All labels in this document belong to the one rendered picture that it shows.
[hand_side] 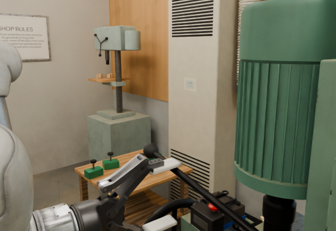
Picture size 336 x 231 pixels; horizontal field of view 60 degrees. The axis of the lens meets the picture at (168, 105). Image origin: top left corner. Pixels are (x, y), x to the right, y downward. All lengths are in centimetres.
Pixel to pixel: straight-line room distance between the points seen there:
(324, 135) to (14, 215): 40
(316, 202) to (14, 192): 40
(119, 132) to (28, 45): 133
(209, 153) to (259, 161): 170
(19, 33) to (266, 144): 304
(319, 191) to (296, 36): 22
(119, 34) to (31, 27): 104
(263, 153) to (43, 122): 314
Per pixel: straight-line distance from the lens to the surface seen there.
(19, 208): 38
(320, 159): 47
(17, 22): 334
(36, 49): 338
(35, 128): 348
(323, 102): 45
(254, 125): 49
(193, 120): 225
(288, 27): 46
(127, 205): 239
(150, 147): 65
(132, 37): 263
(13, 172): 35
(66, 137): 363
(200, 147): 225
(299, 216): 102
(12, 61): 94
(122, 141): 282
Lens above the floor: 140
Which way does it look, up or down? 11 degrees down
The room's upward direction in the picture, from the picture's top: straight up
